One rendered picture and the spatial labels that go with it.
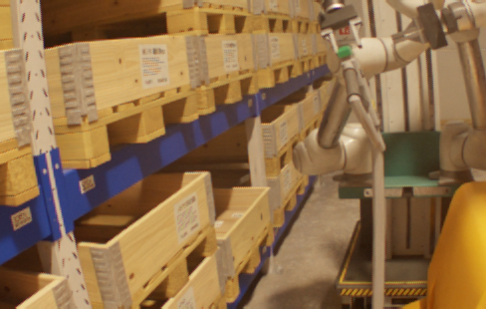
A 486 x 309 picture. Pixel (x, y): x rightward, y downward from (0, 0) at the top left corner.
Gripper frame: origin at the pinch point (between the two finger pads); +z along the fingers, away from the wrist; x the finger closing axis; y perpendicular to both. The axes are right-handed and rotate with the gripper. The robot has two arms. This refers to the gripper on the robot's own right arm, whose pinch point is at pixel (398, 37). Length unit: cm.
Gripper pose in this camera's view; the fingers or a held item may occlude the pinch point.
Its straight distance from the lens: 142.3
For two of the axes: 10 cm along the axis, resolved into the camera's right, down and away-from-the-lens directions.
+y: 2.9, -2.2, 9.3
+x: -3.6, -9.3, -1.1
